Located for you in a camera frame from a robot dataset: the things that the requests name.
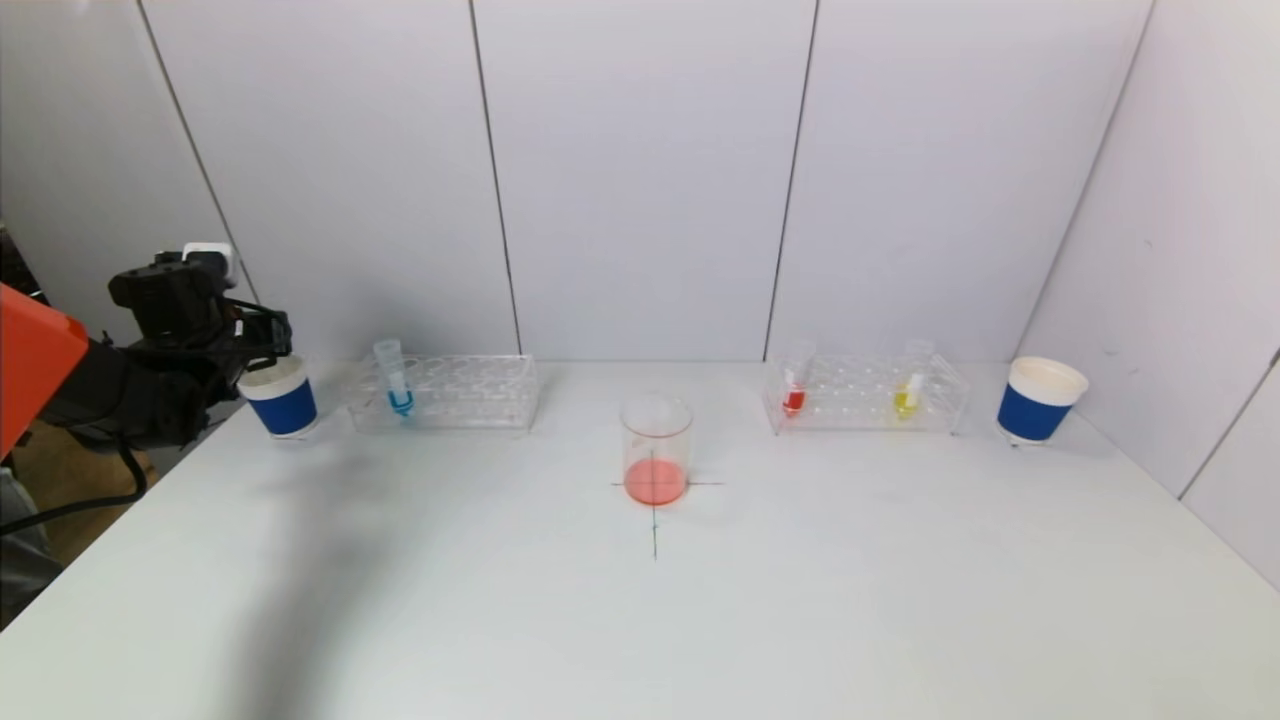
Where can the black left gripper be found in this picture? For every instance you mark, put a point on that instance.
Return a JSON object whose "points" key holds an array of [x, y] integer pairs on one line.
{"points": [[270, 332]]}

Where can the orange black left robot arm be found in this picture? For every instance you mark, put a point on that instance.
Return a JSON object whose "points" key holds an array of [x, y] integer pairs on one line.
{"points": [[120, 395]]}

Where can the blue pigment test tube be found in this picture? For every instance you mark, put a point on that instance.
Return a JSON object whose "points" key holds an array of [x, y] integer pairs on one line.
{"points": [[397, 395]]}

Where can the clear acrylic test tube rack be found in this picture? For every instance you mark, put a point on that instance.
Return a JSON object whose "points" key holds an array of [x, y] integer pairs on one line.
{"points": [[465, 395], [850, 400]]}

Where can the clear glass beaker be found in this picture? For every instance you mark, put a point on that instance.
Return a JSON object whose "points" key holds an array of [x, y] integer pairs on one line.
{"points": [[655, 475]]}

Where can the red pigment test tube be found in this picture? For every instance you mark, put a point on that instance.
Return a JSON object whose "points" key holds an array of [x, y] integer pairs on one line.
{"points": [[794, 400]]}

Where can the yellow pigment test tube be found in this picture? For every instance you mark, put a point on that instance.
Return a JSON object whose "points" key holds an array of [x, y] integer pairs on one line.
{"points": [[905, 400]]}

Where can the blue white paper cup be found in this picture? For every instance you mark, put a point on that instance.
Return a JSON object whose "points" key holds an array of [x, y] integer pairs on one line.
{"points": [[282, 400], [1035, 405]]}

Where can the grey chair seat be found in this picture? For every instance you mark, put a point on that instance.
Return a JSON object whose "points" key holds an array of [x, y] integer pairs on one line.
{"points": [[20, 560]]}

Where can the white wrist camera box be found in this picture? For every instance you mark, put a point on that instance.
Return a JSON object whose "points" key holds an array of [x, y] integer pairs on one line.
{"points": [[212, 262]]}

